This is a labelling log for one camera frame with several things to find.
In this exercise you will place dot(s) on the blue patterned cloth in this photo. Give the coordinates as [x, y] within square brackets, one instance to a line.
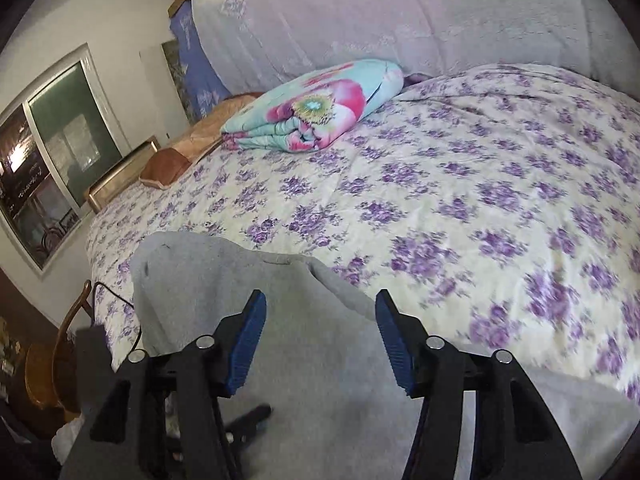
[204, 88]

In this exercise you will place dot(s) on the folded floral turquoise pink blanket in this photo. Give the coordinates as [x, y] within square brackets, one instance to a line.
[310, 112]

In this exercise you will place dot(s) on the grey fleece pants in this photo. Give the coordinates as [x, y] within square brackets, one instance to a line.
[321, 400]

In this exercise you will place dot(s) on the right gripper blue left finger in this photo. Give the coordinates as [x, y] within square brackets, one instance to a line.
[127, 438]

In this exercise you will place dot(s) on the brown orange pillow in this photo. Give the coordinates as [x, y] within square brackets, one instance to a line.
[166, 166]

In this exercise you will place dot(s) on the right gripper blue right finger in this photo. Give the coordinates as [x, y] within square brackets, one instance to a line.
[515, 434]

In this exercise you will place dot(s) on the wooden chair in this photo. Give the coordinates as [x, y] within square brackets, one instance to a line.
[50, 369]

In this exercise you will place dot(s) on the window with white frame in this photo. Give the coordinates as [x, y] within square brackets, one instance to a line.
[58, 137]

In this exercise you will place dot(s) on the lavender lace covered headboard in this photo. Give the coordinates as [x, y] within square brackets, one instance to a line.
[255, 45]

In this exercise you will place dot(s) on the purple floral bed sheet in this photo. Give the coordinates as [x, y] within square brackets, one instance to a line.
[500, 206]

